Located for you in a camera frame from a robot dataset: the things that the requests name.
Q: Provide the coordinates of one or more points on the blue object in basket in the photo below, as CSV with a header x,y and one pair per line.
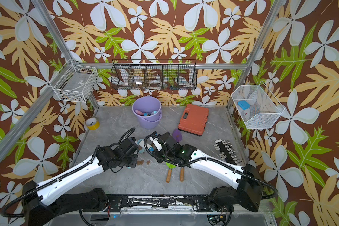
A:
x,y
244,105

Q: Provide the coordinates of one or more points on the purple plastic bucket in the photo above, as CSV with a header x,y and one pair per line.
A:
x,y
147,105

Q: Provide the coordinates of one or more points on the purple trowel pink handle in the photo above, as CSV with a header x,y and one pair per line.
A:
x,y
139,112
177,135

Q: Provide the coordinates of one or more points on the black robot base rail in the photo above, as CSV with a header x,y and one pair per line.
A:
x,y
193,203

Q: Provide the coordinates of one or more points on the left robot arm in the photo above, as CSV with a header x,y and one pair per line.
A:
x,y
42,202

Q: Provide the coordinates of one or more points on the red plastic tool case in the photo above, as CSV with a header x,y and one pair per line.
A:
x,y
194,119

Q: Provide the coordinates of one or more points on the white wire basket right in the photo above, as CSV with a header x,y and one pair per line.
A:
x,y
265,108

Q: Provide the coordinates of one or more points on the steel combination wrench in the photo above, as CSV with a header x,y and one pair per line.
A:
x,y
145,202

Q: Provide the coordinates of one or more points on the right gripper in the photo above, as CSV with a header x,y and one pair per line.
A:
x,y
157,154

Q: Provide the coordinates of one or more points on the white wire basket left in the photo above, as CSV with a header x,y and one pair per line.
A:
x,y
74,82

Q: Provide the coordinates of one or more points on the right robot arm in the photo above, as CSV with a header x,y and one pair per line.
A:
x,y
244,185

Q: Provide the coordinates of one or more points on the black socket bit rack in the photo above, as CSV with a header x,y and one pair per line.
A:
x,y
227,152

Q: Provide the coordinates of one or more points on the yellow tape roll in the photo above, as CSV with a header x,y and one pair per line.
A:
x,y
92,124

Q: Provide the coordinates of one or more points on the green pointed trowel wooden handle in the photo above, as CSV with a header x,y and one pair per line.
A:
x,y
169,173

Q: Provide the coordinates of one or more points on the black wire basket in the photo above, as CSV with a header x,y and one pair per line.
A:
x,y
156,74

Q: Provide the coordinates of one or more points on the green square trowel right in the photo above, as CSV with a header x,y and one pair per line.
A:
x,y
182,171

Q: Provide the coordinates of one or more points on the white wire basket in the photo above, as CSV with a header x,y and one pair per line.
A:
x,y
74,82
265,108

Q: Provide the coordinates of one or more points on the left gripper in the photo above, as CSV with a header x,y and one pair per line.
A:
x,y
135,161

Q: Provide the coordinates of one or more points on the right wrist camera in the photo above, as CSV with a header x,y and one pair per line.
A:
x,y
157,144

